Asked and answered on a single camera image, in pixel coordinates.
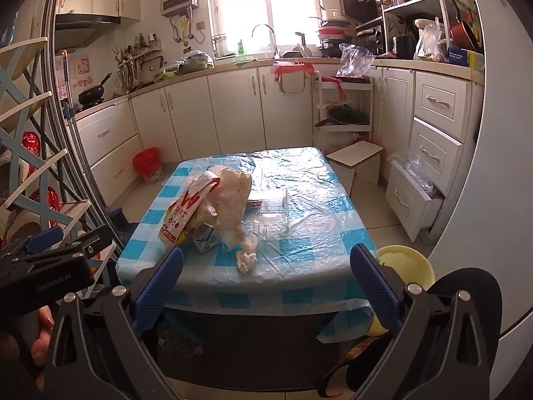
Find beige plastic bag red print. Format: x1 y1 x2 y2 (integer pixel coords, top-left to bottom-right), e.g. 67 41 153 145
206 165 255 253

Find white wooden stool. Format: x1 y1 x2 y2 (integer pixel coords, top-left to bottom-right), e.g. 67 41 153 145
326 140 384 194

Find white orange printed packet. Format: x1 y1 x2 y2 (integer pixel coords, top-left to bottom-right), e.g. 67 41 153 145
159 171 222 247

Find red patterned item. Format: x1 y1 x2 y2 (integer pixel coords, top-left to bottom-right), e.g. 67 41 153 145
22 131 42 165
37 187 61 213

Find white hanging door bin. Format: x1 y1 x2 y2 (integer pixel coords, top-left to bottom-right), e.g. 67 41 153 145
278 71 311 93

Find person's left hand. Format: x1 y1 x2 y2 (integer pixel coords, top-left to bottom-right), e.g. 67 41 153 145
29 305 57 390

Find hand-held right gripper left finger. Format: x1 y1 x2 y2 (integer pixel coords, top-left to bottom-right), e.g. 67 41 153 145
44 247 184 400

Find clear crumpled plastic bag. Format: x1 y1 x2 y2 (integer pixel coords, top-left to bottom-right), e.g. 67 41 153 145
335 43 375 79

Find white shelf trolley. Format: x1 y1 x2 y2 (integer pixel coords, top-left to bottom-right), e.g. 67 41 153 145
312 73 374 153

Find grey door frame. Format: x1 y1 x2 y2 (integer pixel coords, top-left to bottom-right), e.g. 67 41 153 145
31 0 111 234

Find white countertop rack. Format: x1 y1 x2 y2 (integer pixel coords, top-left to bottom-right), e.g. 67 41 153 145
381 0 479 57

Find bright window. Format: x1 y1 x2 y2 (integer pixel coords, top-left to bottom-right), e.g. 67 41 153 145
210 0 346 55

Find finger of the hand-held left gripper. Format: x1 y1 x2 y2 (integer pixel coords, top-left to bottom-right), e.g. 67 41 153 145
62 224 116 257
0 228 65 265

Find small white green carton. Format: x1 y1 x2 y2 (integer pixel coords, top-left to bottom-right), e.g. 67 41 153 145
192 224 218 255

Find stack of pots and bowls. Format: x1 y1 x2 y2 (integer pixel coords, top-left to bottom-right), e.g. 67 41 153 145
317 6 354 57

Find dark range hood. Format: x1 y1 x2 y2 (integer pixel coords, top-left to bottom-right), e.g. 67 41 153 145
54 14 121 51

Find clear bag in drawer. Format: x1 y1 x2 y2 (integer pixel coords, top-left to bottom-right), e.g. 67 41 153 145
389 150 438 198

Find white plastic bag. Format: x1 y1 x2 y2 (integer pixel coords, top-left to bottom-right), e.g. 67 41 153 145
413 23 448 62

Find white refrigerator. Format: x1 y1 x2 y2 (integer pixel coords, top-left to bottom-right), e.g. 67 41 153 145
427 0 533 346

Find blue box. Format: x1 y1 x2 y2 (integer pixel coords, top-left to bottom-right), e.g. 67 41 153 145
447 47 486 69

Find red pot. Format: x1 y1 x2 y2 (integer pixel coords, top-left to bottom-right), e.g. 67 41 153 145
449 21 479 53

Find wall utensil rack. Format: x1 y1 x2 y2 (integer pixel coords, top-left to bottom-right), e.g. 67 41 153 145
113 33 165 92

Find blue checked tablecloth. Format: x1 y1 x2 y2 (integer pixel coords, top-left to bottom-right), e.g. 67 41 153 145
116 147 377 342

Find red paper wall decorations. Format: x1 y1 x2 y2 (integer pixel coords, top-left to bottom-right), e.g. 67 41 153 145
69 56 92 88

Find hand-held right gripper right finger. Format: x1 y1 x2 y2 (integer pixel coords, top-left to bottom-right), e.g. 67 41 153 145
350 244 494 400

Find white blue folding rack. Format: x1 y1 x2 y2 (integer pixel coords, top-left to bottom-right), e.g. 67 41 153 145
0 37 115 259

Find white base cabinets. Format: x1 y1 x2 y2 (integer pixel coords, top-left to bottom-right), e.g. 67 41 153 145
75 63 317 188

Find bagged green vegetables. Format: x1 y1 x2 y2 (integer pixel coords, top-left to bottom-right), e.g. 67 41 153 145
156 50 215 82

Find yellow plastic basin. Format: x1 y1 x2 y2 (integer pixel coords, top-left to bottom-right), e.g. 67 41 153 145
366 245 436 336

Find clear plastic clamshell box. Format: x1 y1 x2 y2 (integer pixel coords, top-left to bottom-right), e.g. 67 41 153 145
246 187 290 234

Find white tissue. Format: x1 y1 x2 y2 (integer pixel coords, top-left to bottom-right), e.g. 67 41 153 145
236 247 260 275

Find black pan with lid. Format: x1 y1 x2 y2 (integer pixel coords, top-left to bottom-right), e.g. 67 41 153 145
314 104 369 128

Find black pot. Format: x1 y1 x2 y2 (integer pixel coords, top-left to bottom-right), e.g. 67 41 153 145
392 34 417 58

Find water heater hoses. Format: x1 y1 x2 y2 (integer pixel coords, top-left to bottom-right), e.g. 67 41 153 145
171 12 196 44

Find mop pole orange tip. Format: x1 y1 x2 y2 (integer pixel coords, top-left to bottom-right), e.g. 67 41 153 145
58 49 80 121

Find chrome faucet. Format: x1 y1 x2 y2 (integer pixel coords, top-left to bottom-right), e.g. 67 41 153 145
251 24 280 60

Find red lined waste bin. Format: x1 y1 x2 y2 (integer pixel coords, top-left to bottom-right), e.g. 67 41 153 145
133 147 163 184

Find black wok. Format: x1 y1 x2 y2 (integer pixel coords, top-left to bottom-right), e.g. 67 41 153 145
78 73 113 107

